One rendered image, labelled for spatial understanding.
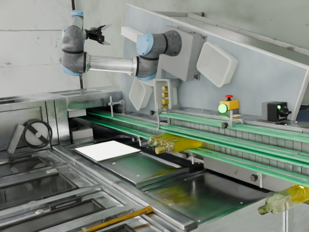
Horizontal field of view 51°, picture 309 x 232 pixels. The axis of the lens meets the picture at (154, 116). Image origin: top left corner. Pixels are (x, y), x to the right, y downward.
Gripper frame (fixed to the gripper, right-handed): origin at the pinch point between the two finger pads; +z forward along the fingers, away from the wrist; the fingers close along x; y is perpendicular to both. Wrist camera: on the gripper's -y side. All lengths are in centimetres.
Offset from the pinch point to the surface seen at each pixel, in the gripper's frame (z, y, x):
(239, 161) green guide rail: 3, -132, 25
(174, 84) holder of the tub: 15, -60, 16
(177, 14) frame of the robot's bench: 65, 11, -13
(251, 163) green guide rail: 4, -138, 23
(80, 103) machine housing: -18, 11, 57
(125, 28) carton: 13.8, 5.2, -3.0
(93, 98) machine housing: -6, 12, 55
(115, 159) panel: -26, -66, 59
